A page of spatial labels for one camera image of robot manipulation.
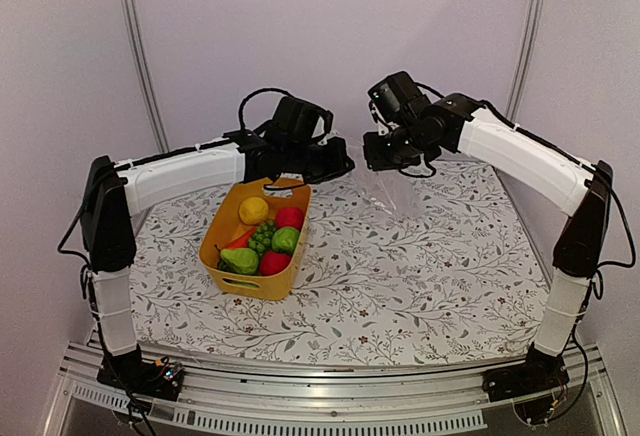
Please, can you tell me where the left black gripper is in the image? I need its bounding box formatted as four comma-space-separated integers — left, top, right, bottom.
285, 136, 356, 185

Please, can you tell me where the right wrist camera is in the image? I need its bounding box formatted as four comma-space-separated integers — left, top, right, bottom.
368, 101, 397, 136

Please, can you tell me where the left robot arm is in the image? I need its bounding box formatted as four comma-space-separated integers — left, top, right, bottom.
79, 92, 355, 390

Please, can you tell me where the right aluminium post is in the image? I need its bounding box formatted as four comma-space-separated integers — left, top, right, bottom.
506, 0, 544, 121

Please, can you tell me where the left aluminium post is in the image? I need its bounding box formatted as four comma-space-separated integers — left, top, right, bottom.
120, 0, 170, 153

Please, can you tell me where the green toy pear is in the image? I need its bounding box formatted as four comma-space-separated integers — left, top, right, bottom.
217, 248, 260, 276

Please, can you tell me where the orange toy carrot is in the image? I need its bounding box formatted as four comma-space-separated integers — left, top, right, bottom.
225, 227, 257, 250

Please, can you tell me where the green toy cabbage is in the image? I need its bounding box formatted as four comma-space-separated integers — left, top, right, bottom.
271, 227, 300, 255

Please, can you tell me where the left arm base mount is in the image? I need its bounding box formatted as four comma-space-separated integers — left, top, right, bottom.
97, 352, 184, 402

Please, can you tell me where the floral table cloth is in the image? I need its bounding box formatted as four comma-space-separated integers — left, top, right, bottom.
130, 161, 548, 366

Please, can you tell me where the aluminium post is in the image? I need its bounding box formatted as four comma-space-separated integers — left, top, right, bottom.
120, 0, 170, 153
506, 0, 544, 121

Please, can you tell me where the aluminium front rail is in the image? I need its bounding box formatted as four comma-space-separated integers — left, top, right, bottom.
44, 340, 632, 435

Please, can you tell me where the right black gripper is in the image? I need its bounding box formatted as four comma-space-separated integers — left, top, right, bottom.
362, 119, 434, 171

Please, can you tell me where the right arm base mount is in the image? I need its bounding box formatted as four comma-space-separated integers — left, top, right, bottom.
482, 353, 569, 426

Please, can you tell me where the green toy grapes bunch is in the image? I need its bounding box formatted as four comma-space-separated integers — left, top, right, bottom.
249, 220, 277, 257

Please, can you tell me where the red toy apple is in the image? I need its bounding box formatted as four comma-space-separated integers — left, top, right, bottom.
275, 206, 305, 231

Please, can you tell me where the clear zip top bag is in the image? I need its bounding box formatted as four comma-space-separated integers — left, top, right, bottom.
346, 137, 421, 219

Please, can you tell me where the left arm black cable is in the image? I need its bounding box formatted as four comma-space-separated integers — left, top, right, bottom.
237, 87, 296, 132

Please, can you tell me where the red toy tomato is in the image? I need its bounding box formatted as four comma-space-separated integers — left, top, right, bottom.
259, 251, 291, 276

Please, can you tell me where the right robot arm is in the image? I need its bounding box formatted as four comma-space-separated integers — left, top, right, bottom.
364, 89, 612, 392

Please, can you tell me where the yellow plastic basket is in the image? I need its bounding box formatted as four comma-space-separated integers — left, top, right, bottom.
199, 179, 311, 301

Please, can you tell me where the yellow toy lemon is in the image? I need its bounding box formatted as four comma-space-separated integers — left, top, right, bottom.
238, 196, 270, 226

